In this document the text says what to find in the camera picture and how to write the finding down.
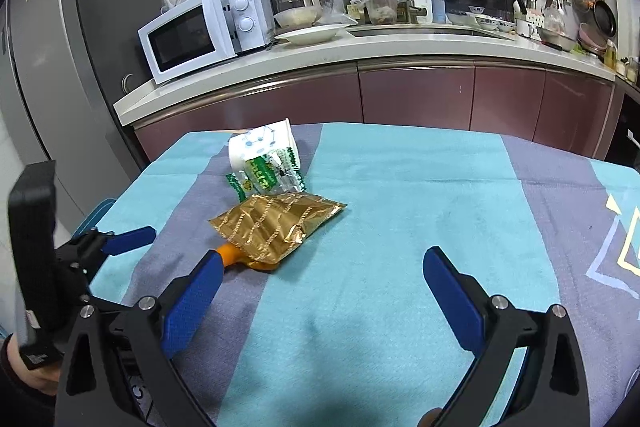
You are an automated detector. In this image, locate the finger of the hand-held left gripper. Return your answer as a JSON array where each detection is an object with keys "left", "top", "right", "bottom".
[{"left": 101, "top": 226, "right": 157, "bottom": 258}]

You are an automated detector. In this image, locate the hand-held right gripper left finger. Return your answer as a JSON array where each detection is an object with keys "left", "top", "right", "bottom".
[{"left": 54, "top": 249, "right": 226, "bottom": 427}]

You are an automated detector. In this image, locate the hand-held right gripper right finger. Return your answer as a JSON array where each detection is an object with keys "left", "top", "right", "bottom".
[{"left": 422, "top": 245, "right": 592, "bottom": 427}]

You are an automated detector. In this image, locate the gold snack bag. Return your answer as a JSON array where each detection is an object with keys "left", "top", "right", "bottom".
[{"left": 208, "top": 192, "right": 348, "bottom": 272}]

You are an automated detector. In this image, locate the green printed plastic wrapper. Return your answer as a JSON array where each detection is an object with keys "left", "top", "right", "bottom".
[{"left": 225, "top": 148, "right": 307, "bottom": 202}]

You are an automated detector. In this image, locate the white paper cup blue print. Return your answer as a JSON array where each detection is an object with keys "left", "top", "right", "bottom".
[{"left": 227, "top": 118, "right": 301, "bottom": 180}]

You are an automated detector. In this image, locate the person's left hand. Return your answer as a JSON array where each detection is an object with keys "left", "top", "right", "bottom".
[{"left": 1, "top": 334, "right": 63, "bottom": 398}]

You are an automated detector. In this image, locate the blue striped tablecloth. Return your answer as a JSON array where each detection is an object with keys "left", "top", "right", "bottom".
[{"left": 74, "top": 122, "right": 640, "bottom": 427}]

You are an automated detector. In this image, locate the grey refrigerator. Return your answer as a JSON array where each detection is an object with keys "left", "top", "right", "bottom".
[{"left": 0, "top": 0, "right": 167, "bottom": 230}]

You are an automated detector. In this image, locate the kitchen counter with maroon cabinets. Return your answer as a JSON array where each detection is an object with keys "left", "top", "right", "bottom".
[{"left": 113, "top": 21, "right": 627, "bottom": 164}]

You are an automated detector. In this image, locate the white microwave oven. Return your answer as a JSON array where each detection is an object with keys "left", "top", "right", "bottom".
[{"left": 137, "top": 0, "right": 275, "bottom": 86}]

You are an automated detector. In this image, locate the white plate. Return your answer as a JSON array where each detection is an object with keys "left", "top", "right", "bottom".
[{"left": 274, "top": 24, "right": 351, "bottom": 46}]

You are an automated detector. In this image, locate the white bowl with food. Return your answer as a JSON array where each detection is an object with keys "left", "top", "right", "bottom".
[{"left": 273, "top": 6, "right": 321, "bottom": 30}]

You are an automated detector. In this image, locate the metal bowl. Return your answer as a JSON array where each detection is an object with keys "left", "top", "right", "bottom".
[{"left": 537, "top": 27, "right": 579, "bottom": 52}]

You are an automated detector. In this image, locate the white utensil holder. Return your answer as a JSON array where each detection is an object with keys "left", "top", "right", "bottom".
[{"left": 514, "top": 0, "right": 539, "bottom": 38}]

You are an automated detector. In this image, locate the clear plastic food container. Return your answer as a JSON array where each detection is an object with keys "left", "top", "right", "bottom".
[{"left": 359, "top": 0, "right": 409, "bottom": 26}]

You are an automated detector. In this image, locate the black frying pan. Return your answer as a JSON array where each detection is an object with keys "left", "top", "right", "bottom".
[{"left": 592, "top": 0, "right": 617, "bottom": 36}]

